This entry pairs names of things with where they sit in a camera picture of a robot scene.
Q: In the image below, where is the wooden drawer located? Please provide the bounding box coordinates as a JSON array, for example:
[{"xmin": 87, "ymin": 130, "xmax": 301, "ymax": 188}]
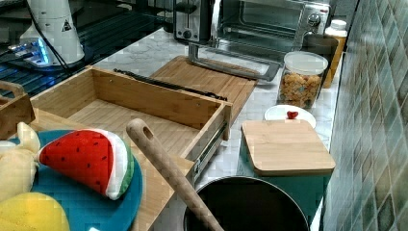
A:
[{"xmin": 32, "ymin": 67, "xmax": 231, "ymax": 161}]

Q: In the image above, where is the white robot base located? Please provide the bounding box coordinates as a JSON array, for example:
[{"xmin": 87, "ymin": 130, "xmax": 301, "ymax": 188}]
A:
[{"xmin": 10, "ymin": 0, "xmax": 85, "ymax": 68}]

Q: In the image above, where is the large bamboo cutting board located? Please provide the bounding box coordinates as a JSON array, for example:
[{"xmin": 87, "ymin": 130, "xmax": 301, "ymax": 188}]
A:
[{"xmin": 151, "ymin": 56, "xmax": 258, "ymax": 124}]

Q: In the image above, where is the white small plate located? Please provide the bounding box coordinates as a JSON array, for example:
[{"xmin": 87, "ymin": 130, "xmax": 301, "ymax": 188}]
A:
[{"xmin": 264, "ymin": 105, "xmax": 317, "ymax": 128}]

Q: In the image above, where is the red strawberry toy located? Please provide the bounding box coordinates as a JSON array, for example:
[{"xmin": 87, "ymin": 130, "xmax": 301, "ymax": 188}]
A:
[{"xmin": 287, "ymin": 111, "xmax": 298, "ymax": 119}]

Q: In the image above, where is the teal box bamboo lid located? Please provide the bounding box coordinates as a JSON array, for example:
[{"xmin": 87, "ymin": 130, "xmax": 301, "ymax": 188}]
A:
[{"xmin": 237, "ymin": 119, "xmax": 335, "ymax": 222}]

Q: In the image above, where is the silver toaster oven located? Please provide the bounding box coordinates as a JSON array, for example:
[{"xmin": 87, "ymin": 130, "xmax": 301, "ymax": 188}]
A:
[{"xmin": 189, "ymin": 0, "xmax": 332, "ymax": 81}]

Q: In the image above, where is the black frying pan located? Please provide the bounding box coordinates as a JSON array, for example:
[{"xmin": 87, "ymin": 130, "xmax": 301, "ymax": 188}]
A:
[{"xmin": 197, "ymin": 176, "xmax": 310, "ymax": 231}]

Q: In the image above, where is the black silver toaster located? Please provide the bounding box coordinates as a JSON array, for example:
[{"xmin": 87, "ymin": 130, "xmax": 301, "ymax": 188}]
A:
[{"xmin": 173, "ymin": 0, "xmax": 213, "ymax": 43}]

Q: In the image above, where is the glass jar with snacks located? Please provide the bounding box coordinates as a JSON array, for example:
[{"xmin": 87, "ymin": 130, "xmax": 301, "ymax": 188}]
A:
[{"xmin": 278, "ymin": 51, "xmax": 328, "ymax": 109}]

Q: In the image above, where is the plush watermelon slice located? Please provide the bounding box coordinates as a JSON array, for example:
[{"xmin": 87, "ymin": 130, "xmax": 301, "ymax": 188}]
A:
[{"xmin": 35, "ymin": 128, "xmax": 135, "ymax": 201}]

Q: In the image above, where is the dark brown container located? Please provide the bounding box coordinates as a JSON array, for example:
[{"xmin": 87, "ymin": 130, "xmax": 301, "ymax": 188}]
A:
[{"xmin": 301, "ymin": 34, "xmax": 337, "ymax": 84}]

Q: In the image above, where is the teal round plate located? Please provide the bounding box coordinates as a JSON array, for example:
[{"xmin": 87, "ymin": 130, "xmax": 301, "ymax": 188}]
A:
[{"xmin": 8, "ymin": 129, "xmax": 143, "ymax": 231}]

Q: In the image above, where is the orange bottle white cap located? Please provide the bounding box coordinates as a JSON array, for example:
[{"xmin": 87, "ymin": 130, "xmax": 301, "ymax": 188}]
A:
[{"xmin": 322, "ymin": 19, "xmax": 347, "ymax": 89}]

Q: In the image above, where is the plush cream banana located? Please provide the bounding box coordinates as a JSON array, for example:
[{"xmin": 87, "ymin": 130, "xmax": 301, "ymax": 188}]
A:
[{"xmin": 0, "ymin": 122, "xmax": 40, "ymax": 201}]

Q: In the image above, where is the plush yellow lemon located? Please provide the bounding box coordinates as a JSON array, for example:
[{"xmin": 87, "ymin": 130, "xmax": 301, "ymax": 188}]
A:
[{"xmin": 0, "ymin": 192, "xmax": 70, "ymax": 231}]

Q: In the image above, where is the wooden tray with handle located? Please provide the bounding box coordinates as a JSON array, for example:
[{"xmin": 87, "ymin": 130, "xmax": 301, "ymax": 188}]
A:
[{"xmin": 0, "ymin": 81, "xmax": 36, "ymax": 140}]

